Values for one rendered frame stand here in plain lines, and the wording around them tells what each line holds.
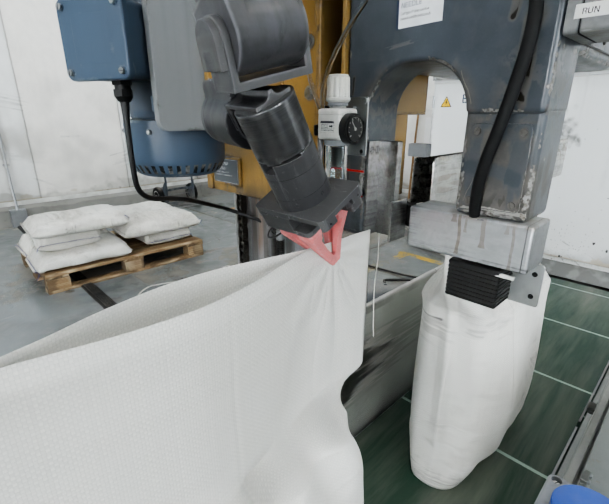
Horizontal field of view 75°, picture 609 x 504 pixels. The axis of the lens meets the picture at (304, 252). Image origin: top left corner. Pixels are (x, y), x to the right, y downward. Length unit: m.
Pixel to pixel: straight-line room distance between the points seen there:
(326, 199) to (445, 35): 0.22
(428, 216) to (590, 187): 2.76
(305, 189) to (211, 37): 0.15
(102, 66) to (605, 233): 3.08
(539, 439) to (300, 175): 1.05
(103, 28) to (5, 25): 4.88
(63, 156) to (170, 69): 4.91
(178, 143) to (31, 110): 4.81
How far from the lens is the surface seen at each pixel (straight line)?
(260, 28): 0.34
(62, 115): 5.46
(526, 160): 0.46
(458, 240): 0.50
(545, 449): 1.26
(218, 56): 0.34
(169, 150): 0.62
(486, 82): 0.48
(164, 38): 0.58
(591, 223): 3.28
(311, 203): 0.39
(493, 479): 1.14
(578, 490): 0.48
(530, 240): 0.47
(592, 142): 3.22
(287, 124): 0.35
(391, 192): 0.56
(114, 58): 0.57
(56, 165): 5.45
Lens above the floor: 1.17
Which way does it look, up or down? 19 degrees down
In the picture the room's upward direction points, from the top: straight up
